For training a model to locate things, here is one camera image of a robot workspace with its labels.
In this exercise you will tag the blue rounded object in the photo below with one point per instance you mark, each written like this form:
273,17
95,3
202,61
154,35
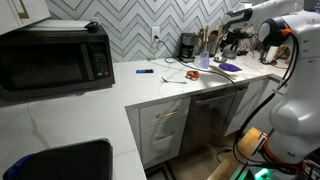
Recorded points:
15,168

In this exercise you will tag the grey utensil holder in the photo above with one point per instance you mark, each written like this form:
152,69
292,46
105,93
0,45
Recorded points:
213,50

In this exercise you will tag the black countertop appliance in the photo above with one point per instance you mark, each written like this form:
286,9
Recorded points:
66,163

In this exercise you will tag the clear plastic container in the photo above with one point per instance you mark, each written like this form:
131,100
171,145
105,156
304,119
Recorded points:
201,61

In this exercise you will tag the brown wooden utensil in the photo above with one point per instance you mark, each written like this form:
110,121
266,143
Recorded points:
218,33

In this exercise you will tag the narrow white drawer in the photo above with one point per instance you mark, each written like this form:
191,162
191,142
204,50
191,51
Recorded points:
161,155
163,135
165,113

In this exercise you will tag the large purple lid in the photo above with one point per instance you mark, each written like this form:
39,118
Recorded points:
230,67

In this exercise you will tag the wooden table top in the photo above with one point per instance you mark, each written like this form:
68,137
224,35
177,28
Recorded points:
248,140

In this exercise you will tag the black microwave oven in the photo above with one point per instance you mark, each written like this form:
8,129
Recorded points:
50,63

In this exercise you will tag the small black item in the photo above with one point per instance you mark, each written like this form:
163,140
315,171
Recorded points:
92,26

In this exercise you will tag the white upper cabinet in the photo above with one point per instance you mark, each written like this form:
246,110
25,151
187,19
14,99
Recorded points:
30,11

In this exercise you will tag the metal spoon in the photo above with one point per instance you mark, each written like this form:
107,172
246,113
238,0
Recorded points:
173,80

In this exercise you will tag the small blue flat item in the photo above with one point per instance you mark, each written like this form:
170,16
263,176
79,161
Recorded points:
144,71

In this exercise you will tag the metal bowl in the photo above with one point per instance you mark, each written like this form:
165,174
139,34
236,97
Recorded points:
219,59

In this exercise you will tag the black steel coffee maker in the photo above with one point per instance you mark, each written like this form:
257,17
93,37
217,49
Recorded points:
188,46

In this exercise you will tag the silver metal pot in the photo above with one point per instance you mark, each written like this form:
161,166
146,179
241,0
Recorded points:
230,52

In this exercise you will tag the white wall outlet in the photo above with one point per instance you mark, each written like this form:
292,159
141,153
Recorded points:
155,33

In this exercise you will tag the white base cabinet door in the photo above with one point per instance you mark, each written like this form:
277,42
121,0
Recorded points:
253,103

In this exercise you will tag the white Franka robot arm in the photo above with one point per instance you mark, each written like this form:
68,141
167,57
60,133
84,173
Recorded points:
296,116

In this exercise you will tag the dark dishwasher front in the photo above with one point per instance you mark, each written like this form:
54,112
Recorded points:
210,113

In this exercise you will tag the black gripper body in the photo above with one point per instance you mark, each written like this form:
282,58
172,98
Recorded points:
241,34

